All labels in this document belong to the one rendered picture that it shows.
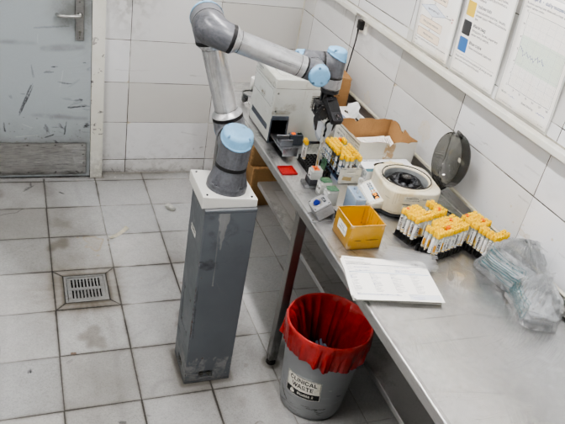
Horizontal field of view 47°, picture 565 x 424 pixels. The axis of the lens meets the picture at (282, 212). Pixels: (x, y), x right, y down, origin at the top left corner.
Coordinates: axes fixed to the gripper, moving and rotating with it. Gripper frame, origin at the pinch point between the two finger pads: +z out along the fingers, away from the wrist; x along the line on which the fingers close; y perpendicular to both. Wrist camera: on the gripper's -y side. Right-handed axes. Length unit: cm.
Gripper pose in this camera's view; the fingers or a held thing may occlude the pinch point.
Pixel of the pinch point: (321, 139)
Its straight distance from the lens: 252.2
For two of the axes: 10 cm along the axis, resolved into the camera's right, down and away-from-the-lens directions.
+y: -2.9, -5.4, 7.9
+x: -9.4, 0.2, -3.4
